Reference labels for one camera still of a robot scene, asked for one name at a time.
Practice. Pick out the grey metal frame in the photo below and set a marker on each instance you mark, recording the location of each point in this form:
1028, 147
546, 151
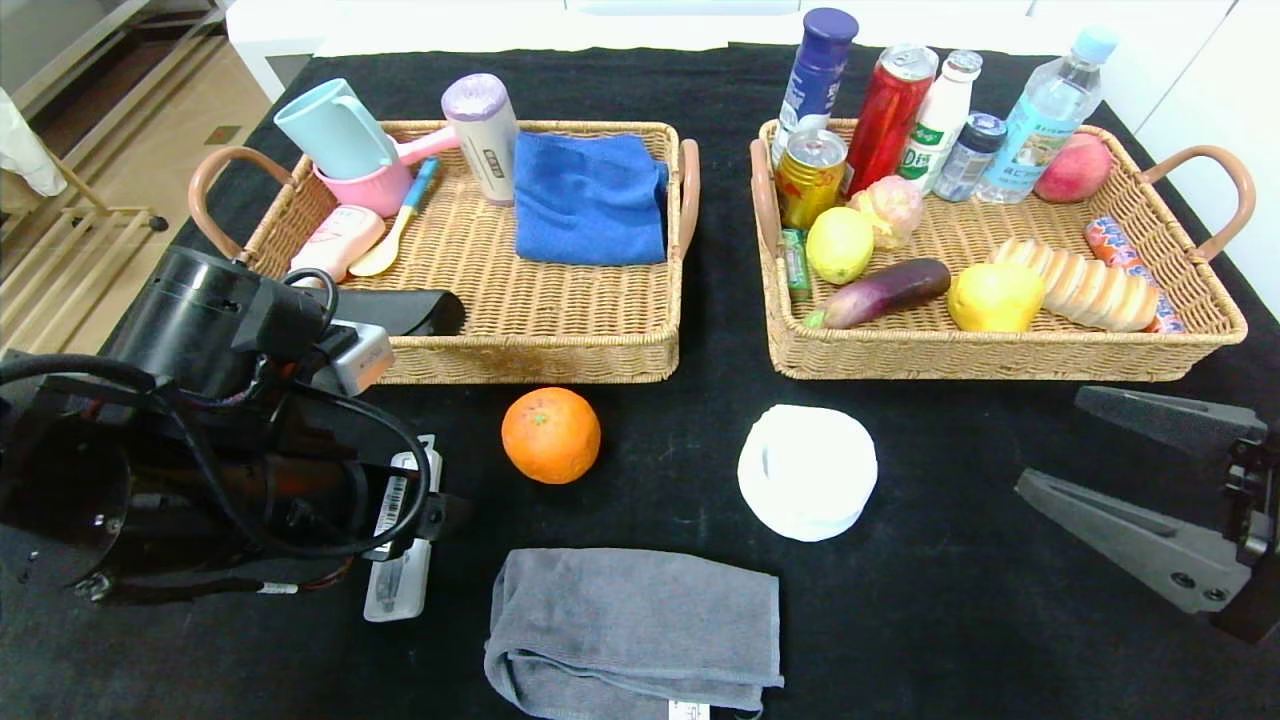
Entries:
90, 48

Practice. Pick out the clear water bottle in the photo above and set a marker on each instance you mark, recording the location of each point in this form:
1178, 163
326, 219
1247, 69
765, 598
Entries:
1040, 120

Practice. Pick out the clear plastic compass case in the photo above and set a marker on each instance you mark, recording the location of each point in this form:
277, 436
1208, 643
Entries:
395, 595

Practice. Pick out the light blue plastic mug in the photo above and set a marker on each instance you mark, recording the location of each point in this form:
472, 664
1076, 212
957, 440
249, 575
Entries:
332, 130

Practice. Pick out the white hanging cloth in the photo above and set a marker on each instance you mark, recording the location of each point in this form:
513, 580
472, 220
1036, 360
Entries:
22, 150

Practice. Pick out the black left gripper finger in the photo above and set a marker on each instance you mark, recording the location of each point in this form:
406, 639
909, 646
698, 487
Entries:
445, 512

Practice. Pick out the beige metal rolling rack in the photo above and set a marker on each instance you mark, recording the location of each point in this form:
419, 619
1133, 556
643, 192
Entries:
159, 224

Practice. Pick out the white bottle lavender cap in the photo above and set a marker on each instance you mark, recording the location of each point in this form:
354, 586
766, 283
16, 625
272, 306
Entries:
483, 135

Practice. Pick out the yellow lemon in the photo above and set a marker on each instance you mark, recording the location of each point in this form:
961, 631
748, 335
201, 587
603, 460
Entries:
840, 247

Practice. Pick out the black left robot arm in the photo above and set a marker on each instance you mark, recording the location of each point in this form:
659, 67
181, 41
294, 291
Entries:
190, 310

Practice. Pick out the pink plastic cup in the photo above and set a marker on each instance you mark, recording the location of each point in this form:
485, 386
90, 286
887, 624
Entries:
378, 188

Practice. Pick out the pale pink garlic bulb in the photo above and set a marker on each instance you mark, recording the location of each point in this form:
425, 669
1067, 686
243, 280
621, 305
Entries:
892, 208

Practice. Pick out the white paper roll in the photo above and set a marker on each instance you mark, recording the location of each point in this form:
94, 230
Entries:
805, 475

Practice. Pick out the tall red drink can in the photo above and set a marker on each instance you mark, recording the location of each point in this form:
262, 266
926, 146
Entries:
885, 115

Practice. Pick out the blue folded towel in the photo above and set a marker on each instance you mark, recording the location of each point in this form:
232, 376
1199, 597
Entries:
590, 200

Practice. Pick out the green candy pack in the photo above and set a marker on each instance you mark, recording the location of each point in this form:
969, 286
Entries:
795, 265

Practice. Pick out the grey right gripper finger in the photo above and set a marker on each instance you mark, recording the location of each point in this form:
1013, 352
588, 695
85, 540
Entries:
1170, 420
1140, 540

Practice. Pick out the black table cloth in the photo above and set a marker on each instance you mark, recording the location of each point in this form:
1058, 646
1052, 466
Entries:
900, 640

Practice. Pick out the purple eggplant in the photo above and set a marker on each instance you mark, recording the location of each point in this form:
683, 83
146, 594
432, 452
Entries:
885, 290

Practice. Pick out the orange fruit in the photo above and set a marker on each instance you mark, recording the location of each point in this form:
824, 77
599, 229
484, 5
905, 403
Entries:
550, 436

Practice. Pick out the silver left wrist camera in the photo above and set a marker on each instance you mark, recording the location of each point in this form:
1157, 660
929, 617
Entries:
362, 360

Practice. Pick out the small grey capped jar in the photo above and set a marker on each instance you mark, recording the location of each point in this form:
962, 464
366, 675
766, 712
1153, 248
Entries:
965, 160

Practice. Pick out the white bottle green label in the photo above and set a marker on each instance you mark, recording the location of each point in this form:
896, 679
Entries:
940, 115

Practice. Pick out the pink peach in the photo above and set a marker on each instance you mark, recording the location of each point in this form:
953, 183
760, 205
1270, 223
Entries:
1075, 170

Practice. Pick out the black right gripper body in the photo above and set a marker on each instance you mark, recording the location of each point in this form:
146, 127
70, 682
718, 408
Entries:
1252, 500

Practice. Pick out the pink lotion bottle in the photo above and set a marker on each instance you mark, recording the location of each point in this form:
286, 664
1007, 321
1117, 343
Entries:
338, 243

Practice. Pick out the long ridged bread loaf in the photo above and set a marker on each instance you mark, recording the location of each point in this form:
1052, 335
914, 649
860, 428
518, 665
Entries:
1100, 290

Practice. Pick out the gold drink can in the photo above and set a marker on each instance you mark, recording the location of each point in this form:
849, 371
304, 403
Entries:
808, 185

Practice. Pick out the rectangular wicker basket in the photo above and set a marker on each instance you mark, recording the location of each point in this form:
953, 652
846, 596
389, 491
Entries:
1000, 358
600, 320

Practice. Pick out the dark blue bottle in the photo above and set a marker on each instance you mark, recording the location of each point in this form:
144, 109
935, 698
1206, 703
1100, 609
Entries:
815, 75

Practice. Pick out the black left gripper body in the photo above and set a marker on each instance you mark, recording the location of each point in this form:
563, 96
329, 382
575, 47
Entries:
398, 500

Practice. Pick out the yellow pear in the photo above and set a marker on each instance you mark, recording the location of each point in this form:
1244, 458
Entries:
995, 298

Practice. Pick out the grey towel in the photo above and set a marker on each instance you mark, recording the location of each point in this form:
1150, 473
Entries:
630, 620

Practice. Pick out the black glasses case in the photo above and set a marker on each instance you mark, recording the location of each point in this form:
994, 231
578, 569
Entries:
410, 312

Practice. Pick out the orange candy roll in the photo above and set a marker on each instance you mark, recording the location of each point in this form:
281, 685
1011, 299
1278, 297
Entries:
1105, 238

